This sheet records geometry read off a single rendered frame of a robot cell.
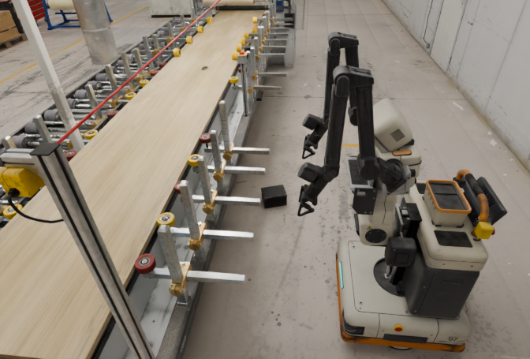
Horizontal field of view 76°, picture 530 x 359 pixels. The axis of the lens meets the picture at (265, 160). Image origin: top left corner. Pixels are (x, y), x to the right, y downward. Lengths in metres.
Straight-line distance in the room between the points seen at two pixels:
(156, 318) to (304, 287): 1.11
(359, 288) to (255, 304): 0.69
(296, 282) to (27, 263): 1.58
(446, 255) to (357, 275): 0.64
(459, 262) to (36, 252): 1.86
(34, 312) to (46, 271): 0.18
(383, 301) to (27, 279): 1.73
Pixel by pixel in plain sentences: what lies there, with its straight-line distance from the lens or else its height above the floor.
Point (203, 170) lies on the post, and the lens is 1.70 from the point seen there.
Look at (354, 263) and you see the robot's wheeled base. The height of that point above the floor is 0.28.
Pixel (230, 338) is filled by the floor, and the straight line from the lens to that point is 2.32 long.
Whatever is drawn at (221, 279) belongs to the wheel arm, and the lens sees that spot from 1.50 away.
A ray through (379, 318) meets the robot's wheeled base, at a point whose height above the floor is 0.28.
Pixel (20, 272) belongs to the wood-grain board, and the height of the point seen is 0.90.
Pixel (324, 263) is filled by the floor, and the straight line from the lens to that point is 2.61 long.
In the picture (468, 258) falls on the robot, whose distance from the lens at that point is 1.81.
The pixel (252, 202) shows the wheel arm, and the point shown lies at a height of 0.82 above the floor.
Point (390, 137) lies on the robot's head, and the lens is 1.49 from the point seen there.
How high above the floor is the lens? 2.04
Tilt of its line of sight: 35 degrees down
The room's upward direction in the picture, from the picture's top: 2 degrees counter-clockwise
